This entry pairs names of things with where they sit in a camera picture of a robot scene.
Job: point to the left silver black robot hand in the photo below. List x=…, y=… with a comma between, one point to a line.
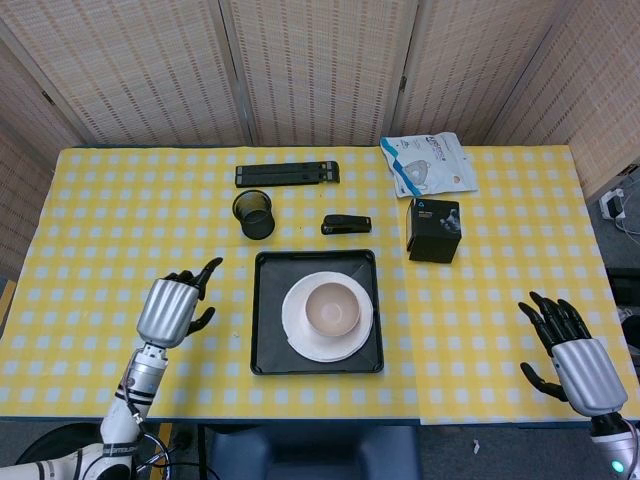
x=167, y=310

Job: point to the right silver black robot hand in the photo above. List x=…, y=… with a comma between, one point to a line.
x=590, y=372

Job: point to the white paper plate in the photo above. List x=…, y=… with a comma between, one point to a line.
x=296, y=325

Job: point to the beige plastic bowl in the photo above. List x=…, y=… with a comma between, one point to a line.
x=332, y=310

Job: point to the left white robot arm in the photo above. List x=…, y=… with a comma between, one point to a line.
x=122, y=420

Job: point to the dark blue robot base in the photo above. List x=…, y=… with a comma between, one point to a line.
x=310, y=455

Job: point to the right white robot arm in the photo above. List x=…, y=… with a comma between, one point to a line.
x=617, y=445

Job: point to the black square plastic tray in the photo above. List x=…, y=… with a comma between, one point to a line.
x=269, y=310

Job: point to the yellow white checkered tablecloth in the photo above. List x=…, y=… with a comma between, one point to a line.
x=510, y=250
x=100, y=240

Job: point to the black mesh pen holder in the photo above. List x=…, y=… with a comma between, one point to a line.
x=257, y=220

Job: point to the white power adapter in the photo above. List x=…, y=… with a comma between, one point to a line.
x=612, y=204

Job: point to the black folding laptop stand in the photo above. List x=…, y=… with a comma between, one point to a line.
x=285, y=174

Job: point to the black stapler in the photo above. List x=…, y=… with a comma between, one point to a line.
x=347, y=224

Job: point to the black cardboard box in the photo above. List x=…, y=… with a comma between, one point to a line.
x=432, y=240

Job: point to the white blue mask package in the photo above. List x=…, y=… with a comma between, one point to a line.
x=440, y=165

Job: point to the beige woven folding screen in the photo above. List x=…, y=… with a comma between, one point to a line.
x=320, y=65

